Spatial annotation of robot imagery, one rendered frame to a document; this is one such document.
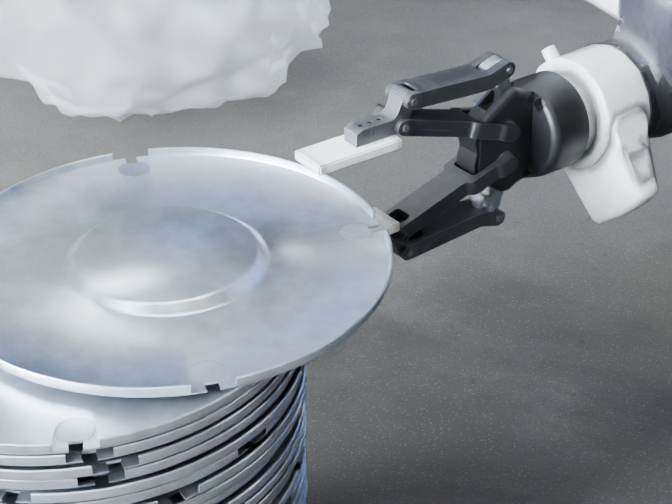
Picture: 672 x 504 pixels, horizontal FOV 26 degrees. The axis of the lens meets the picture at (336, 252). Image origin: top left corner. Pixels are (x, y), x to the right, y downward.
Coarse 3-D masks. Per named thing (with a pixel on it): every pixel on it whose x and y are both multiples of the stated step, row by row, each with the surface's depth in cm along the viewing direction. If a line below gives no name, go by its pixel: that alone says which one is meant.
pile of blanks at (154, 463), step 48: (288, 384) 89; (192, 432) 81; (240, 432) 85; (288, 432) 89; (0, 480) 79; (48, 480) 79; (96, 480) 81; (144, 480) 81; (192, 480) 83; (240, 480) 85; (288, 480) 93
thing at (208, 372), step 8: (192, 368) 83; (200, 368) 83; (208, 368) 83; (216, 368) 83; (224, 368) 83; (192, 376) 83; (200, 376) 83; (208, 376) 83; (216, 376) 83; (224, 376) 83; (208, 384) 82
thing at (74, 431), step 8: (64, 424) 80; (72, 424) 80; (80, 424) 80; (88, 424) 80; (56, 432) 80; (64, 432) 80; (72, 432) 80; (80, 432) 80; (88, 432) 80; (64, 440) 79; (72, 440) 79; (80, 440) 79
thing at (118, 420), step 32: (0, 384) 83; (32, 384) 83; (0, 416) 81; (32, 416) 81; (64, 416) 81; (96, 416) 81; (128, 416) 81; (160, 416) 81; (192, 416) 80; (0, 448) 78; (32, 448) 78; (64, 448) 78; (96, 448) 79
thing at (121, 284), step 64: (0, 192) 100; (64, 192) 101; (128, 192) 101; (192, 192) 101; (256, 192) 101; (320, 192) 101; (0, 256) 94; (64, 256) 94; (128, 256) 93; (192, 256) 93; (256, 256) 93; (320, 256) 94; (384, 256) 94; (0, 320) 87; (64, 320) 87; (128, 320) 87; (192, 320) 87; (256, 320) 87; (320, 320) 87; (64, 384) 81; (128, 384) 82; (192, 384) 82
